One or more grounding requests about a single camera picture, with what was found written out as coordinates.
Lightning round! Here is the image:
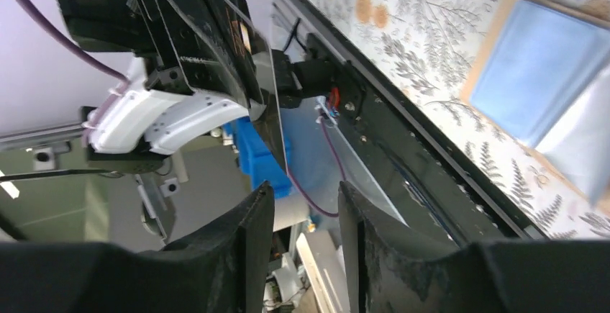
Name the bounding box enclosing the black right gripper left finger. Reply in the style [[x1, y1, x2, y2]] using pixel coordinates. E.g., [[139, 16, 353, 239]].
[[1, 182, 275, 312]]

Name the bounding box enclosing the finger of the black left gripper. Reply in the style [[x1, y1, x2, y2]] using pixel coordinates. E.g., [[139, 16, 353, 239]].
[[136, 0, 265, 111]]

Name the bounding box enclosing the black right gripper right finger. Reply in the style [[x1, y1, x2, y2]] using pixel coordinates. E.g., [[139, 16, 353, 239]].
[[338, 182, 609, 312]]

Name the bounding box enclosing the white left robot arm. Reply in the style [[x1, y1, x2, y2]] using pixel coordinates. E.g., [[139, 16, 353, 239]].
[[58, 0, 269, 173]]

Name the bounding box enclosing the blue plastic storage bin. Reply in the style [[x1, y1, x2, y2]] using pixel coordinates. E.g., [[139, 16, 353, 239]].
[[223, 117, 292, 199]]

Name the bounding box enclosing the floral table mat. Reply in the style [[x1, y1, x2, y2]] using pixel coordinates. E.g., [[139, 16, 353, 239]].
[[309, 0, 609, 238]]

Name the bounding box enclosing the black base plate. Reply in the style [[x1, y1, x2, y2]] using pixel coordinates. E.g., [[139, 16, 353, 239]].
[[273, 0, 544, 245]]

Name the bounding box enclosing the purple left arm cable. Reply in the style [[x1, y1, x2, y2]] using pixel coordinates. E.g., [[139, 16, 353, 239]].
[[0, 0, 132, 88]]

